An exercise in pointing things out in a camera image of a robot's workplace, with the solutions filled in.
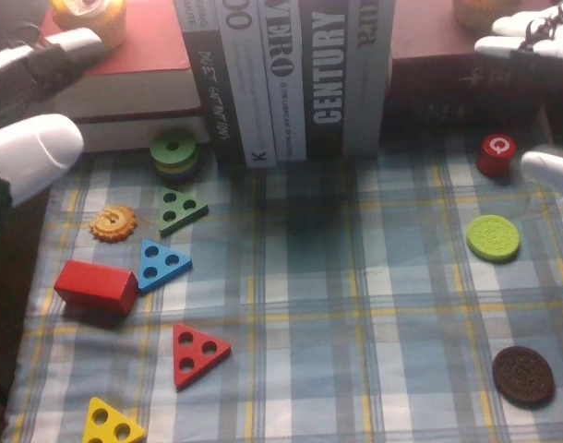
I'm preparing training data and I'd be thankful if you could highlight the yellow toy cupcake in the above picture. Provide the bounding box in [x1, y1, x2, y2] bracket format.
[50, 0, 128, 50]

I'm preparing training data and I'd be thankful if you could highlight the green triangle block with holes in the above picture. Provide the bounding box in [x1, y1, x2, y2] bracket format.
[158, 186, 210, 238]

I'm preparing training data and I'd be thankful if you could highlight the blue triangle block with holes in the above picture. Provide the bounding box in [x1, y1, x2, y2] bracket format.
[137, 238, 194, 295]

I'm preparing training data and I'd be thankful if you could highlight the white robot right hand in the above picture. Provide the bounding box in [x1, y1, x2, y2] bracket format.
[473, 0, 563, 204]

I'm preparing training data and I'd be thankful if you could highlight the round toy butter biscuit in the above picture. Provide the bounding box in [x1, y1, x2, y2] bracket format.
[89, 204, 138, 244]

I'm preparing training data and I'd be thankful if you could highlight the blue plaid cloth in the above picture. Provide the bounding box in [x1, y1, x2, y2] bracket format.
[4, 146, 563, 443]

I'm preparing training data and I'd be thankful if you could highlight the red rectangular wooden block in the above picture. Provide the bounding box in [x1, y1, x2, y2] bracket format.
[53, 259, 139, 317]

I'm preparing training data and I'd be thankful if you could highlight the yellow triangle block with holes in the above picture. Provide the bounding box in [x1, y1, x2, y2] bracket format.
[83, 396, 148, 443]

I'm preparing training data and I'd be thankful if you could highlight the grey book CENTURY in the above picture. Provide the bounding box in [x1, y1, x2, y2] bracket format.
[298, 0, 353, 159]

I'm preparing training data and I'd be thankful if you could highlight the red triangle block with holes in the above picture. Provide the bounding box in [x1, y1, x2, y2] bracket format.
[172, 323, 233, 391]

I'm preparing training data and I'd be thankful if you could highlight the black grey book DUET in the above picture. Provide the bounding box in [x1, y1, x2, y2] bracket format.
[174, 0, 246, 168]

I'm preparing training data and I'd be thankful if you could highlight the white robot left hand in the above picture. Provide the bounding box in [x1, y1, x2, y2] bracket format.
[0, 27, 103, 234]

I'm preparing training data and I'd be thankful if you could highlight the dark brown book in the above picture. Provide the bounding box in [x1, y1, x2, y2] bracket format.
[383, 0, 548, 142]

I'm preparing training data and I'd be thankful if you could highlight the red cylinder with letter Q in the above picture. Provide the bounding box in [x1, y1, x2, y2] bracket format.
[475, 134, 518, 178]

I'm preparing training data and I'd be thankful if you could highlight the yellow wooden ring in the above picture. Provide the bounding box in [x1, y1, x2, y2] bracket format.
[151, 155, 200, 172]

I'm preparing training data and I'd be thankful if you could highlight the green toy sandwich cookie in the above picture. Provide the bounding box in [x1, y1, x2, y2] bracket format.
[465, 214, 521, 264]

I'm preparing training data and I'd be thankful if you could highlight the thick red hardcover book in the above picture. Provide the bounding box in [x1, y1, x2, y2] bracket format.
[41, 0, 204, 119]

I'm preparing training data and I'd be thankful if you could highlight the green wooden ring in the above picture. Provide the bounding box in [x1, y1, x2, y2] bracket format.
[150, 131, 198, 164]

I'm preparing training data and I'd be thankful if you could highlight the brown toy sandwich cookie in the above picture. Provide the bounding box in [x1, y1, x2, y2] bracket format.
[491, 345, 556, 408]

